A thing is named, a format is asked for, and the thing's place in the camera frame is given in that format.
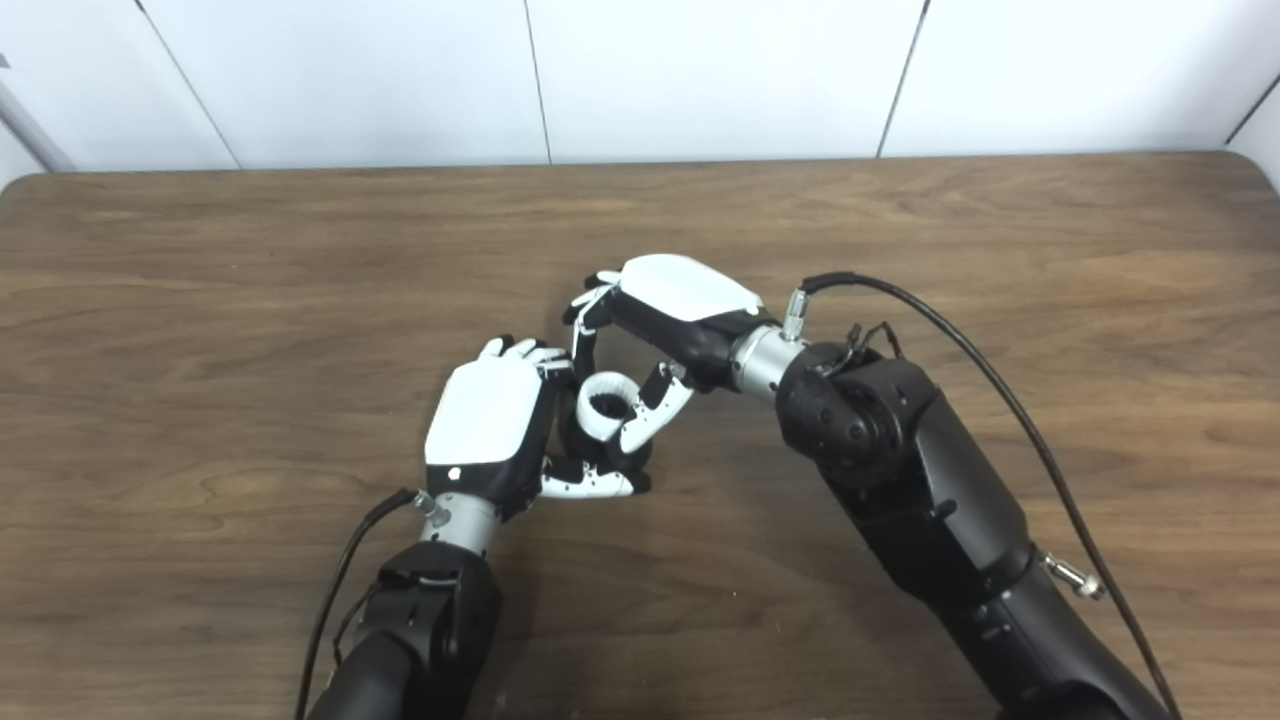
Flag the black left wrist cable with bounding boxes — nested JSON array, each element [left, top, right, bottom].
[[295, 487, 451, 720]]

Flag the grey wall corner pole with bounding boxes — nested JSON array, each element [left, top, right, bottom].
[[0, 55, 77, 173]]

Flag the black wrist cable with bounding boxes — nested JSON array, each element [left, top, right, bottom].
[[782, 272, 1187, 720], [295, 487, 451, 720]]

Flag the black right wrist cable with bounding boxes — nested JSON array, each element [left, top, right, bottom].
[[782, 272, 1187, 720]]

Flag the white plastic ring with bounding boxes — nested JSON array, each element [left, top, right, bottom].
[[577, 371, 646, 441]]

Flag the round black plastic part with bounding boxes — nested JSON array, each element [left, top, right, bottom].
[[563, 395, 656, 473]]

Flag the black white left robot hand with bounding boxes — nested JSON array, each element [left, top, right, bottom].
[[425, 335, 653, 521]]

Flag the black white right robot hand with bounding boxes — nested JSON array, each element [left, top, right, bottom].
[[562, 253, 781, 456]]

